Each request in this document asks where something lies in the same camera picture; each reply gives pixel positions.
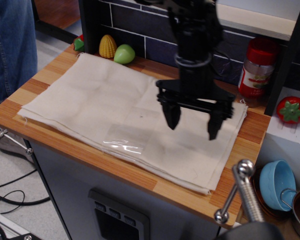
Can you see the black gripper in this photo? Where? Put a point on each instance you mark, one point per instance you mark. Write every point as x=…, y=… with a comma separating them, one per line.
x=195, y=89

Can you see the black shelf frame post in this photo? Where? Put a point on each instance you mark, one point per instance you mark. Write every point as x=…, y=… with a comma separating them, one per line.
x=90, y=23

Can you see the red toy tomato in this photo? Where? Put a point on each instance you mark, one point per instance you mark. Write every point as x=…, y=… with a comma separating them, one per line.
x=288, y=110

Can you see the cream cloth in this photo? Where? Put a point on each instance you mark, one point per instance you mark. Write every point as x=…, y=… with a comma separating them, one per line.
x=96, y=93

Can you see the clear tape patch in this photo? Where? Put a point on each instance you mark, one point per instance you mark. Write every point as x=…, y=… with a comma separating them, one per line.
x=126, y=139

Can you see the yellow toy corn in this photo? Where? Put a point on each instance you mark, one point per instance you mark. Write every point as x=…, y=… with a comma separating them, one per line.
x=107, y=47

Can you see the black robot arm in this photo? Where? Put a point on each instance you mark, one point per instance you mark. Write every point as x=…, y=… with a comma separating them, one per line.
x=197, y=31

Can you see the brown plate under bowl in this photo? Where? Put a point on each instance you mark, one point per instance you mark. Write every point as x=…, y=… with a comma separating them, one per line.
x=275, y=214

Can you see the red lidded spice jar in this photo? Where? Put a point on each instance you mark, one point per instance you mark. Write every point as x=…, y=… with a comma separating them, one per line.
x=257, y=69

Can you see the person leg in jeans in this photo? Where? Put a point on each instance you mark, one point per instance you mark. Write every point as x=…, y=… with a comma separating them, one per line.
x=18, y=50

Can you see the green toy pear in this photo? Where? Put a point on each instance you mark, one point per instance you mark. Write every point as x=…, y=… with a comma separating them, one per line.
x=124, y=54

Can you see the small metal clamp handle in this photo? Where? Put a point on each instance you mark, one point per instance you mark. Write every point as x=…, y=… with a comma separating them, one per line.
x=12, y=145

